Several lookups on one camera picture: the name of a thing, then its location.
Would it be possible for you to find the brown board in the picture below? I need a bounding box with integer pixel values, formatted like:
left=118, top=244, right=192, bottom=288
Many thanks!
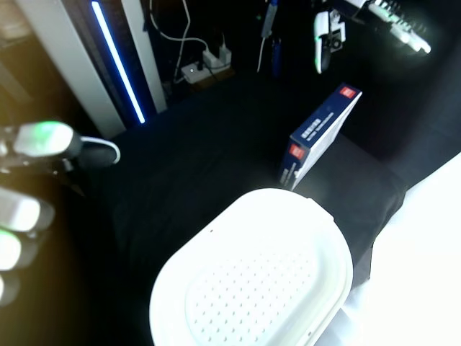
left=187, top=67, right=237, bottom=94

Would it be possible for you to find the narrow white frame post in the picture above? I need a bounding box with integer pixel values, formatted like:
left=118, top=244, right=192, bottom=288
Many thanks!
left=120, top=0, right=169, bottom=115

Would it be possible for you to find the black table cloth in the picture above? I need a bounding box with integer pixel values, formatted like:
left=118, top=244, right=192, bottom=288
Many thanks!
left=68, top=70, right=461, bottom=346

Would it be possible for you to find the white power adapter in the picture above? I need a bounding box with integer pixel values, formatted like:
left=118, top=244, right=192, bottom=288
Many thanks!
left=181, top=63, right=210, bottom=84

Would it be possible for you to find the blue-white LED light strip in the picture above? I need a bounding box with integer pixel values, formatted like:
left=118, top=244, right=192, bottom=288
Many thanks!
left=91, top=1, right=146, bottom=125

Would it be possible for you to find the blue hanging strap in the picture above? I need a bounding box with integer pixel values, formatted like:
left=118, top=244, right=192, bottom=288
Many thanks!
left=270, top=35, right=282, bottom=79

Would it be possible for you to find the white hanging cable with connector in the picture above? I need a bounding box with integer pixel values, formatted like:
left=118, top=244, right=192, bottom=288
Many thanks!
left=256, top=0, right=279, bottom=73

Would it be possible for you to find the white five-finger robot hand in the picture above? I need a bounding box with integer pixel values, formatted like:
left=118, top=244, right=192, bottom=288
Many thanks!
left=354, top=0, right=433, bottom=55
left=0, top=120, right=122, bottom=307

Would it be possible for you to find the white oval dimpled tray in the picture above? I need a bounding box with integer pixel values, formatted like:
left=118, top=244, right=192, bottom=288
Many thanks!
left=149, top=187, right=354, bottom=346

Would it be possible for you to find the wide white frame post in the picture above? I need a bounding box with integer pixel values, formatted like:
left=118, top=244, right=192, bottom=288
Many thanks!
left=14, top=0, right=127, bottom=141

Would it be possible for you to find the white power cable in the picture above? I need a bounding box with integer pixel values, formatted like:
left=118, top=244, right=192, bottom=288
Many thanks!
left=174, top=0, right=192, bottom=84
left=148, top=0, right=210, bottom=50

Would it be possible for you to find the white charger plug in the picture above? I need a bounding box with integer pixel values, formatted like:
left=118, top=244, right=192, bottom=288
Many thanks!
left=215, top=32, right=232, bottom=55

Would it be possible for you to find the dark blue toy box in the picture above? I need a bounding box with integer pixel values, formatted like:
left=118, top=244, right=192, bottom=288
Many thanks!
left=276, top=82, right=363, bottom=192

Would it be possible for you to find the white power strip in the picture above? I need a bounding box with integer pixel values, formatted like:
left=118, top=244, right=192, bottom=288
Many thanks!
left=200, top=45, right=233, bottom=72

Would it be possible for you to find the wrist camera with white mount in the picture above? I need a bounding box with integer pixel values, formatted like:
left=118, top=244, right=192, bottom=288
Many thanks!
left=313, top=0, right=365, bottom=75

